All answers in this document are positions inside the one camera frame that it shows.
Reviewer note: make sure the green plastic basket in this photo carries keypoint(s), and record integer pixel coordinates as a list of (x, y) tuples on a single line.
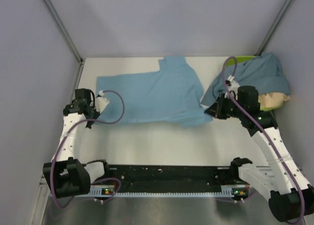
[(239, 59)]

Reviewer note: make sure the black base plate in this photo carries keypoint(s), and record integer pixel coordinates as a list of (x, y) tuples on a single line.
[(165, 179)]

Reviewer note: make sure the light blue printed t-shirt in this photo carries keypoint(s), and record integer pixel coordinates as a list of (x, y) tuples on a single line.
[(171, 94)]

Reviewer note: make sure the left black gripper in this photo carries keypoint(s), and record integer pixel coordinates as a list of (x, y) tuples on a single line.
[(96, 114)]

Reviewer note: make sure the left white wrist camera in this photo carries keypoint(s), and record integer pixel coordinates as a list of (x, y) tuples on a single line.
[(101, 102)]

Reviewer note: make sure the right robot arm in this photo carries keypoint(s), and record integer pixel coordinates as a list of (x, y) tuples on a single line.
[(289, 194)]

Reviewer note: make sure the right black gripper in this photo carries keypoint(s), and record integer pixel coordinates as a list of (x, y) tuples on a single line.
[(216, 110)]

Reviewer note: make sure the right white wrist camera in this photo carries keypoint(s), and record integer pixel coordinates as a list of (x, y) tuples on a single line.
[(232, 84)]

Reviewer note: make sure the grey-blue t-shirt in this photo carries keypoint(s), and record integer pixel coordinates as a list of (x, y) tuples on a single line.
[(263, 72)]

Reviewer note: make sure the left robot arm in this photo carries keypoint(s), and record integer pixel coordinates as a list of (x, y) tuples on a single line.
[(66, 175)]

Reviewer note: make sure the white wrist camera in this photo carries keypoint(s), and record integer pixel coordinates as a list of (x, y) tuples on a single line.
[(101, 102), (232, 84)]

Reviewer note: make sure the cream yellow t-shirt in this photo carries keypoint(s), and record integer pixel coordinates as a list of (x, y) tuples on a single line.
[(271, 101)]

